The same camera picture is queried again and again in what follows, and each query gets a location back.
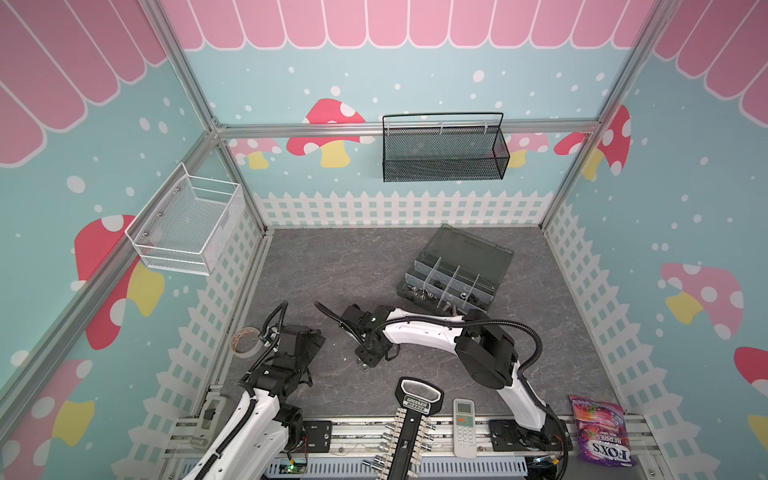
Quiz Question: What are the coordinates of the masking tape roll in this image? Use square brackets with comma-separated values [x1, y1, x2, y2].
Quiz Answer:
[229, 326, 262, 359]

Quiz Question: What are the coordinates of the grey box on rail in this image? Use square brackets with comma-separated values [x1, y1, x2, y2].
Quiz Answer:
[190, 392, 235, 451]

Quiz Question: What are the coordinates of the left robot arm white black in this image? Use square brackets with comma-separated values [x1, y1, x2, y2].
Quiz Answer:
[186, 301, 325, 479]

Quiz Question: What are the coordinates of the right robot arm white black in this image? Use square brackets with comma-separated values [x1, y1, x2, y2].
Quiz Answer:
[314, 301, 569, 452]

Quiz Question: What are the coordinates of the white wire wall basket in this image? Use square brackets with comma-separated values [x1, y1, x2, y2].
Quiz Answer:
[125, 164, 245, 276]

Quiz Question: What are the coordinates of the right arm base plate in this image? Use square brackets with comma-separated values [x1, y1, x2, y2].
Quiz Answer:
[488, 416, 573, 452]

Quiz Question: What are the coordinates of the grey compartment organizer box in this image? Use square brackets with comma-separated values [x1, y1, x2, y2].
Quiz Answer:
[396, 225, 514, 315]

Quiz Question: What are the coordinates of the purple Fox's candy bag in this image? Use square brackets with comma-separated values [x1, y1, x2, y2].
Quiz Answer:
[569, 395, 635, 468]

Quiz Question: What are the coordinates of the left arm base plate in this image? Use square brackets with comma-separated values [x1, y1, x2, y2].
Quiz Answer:
[285, 420, 333, 454]

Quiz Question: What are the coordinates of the black tool with sockets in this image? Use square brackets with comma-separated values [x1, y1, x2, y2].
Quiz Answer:
[363, 376, 444, 480]

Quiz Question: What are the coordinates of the white remote control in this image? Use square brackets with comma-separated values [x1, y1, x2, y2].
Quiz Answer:
[452, 398, 477, 459]

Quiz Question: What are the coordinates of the black mesh wall basket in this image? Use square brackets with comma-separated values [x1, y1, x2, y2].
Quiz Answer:
[381, 111, 511, 183]

